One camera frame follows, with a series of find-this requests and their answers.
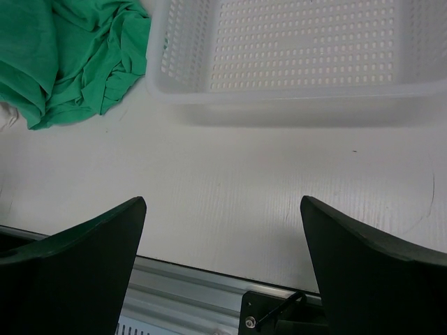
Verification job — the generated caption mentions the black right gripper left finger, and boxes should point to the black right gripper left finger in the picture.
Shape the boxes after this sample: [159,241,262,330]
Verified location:
[1,197,146,334]

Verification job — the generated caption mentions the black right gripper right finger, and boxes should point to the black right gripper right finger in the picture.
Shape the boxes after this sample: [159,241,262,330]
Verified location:
[300,196,446,334]

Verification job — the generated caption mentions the green tank top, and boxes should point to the green tank top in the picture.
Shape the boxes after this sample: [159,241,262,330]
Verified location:
[1,1,152,130]

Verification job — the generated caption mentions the white cloth scrap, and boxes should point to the white cloth scrap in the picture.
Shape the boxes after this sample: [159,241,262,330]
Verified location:
[0,102,20,132]

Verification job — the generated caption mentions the white perforated plastic basket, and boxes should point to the white perforated plastic basket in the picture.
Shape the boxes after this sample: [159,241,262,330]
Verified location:
[145,0,446,104]

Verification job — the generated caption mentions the white slotted cable duct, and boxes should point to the white slotted cable duct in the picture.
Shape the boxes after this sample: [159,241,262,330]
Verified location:
[115,315,171,335]

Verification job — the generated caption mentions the black right base bracket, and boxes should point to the black right base bracket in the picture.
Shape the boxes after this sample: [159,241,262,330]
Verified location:
[238,291,330,335]

